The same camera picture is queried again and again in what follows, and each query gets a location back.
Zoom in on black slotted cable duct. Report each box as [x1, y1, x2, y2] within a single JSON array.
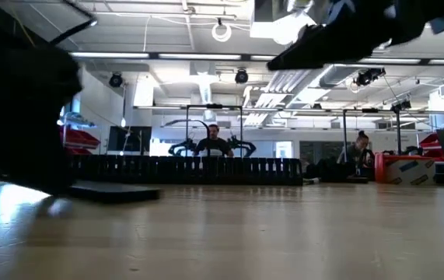
[[68, 154, 304, 187]]

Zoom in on red case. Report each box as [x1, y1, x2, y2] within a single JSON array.
[[418, 133, 442, 156]]

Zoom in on black duct cover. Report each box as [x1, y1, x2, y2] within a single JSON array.
[[68, 181, 163, 204]]

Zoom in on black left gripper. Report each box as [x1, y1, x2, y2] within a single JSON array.
[[0, 23, 83, 195]]

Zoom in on red storage bins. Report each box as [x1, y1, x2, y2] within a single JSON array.
[[60, 126, 101, 156]]

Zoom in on white cable coil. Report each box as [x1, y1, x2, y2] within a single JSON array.
[[211, 21, 233, 44]]

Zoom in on black distant rig frame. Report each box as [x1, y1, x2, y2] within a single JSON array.
[[185, 103, 244, 157], [341, 100, 413, 156]]

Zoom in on black monitor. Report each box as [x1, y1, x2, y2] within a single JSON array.
[[107, 126, 152, 153]]

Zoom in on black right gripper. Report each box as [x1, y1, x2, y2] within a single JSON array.
[[266, 0, 444, 72]]

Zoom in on red and white box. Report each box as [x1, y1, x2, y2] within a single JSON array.
[[374, 152, 437, 186]]

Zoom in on long ceiling light strip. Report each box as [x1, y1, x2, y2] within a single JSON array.
[[69, 51, 444, 65]]

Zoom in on person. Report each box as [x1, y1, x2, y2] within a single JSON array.
[[336, 130, 376, 166], [193, 123, 235, 159]]

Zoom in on black ceiling cable reel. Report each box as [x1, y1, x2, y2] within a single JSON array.
[[108, 72, 124, 89], [234, 68, 250, 85]]

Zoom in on silver ventilation duct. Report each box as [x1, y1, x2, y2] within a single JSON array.
[[318, 64, 362, 89]]

